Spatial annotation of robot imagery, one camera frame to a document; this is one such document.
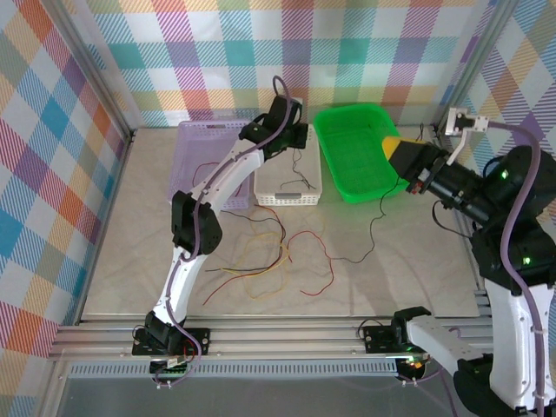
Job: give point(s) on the colourful checkered backdrop cloth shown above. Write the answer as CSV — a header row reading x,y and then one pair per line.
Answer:
x,y
217,43

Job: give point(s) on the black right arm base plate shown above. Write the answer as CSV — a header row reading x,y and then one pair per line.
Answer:
x,y
378,339

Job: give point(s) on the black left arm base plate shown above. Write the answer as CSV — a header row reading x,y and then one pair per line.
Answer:
x,y
200,341

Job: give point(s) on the circuit board green connector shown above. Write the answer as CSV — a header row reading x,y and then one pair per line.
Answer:
x,y
171,369

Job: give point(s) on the aluminium frame post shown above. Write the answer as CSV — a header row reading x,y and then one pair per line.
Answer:
x,y
94,71
483,48

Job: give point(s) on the white perforated plastic basket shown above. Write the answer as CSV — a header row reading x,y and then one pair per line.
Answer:
x,y
278,174

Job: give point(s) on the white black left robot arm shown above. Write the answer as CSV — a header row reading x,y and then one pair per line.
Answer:
x,y
187,278

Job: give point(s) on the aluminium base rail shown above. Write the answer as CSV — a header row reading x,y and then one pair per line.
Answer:
x,y
282,339

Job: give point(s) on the circuit board orange connector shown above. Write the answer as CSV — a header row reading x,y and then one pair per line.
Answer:
x,y
415,364

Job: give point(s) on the green plastic basket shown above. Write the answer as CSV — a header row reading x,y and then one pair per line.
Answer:
x,y
347,152

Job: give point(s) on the aluminium side rail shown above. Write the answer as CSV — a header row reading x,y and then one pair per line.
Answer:
x,y
481,306
105,217

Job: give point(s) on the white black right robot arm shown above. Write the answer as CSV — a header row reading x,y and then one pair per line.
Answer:
x,y
438,343

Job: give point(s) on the purple perforated plastic basket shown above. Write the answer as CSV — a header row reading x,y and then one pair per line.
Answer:
x,y
187,147

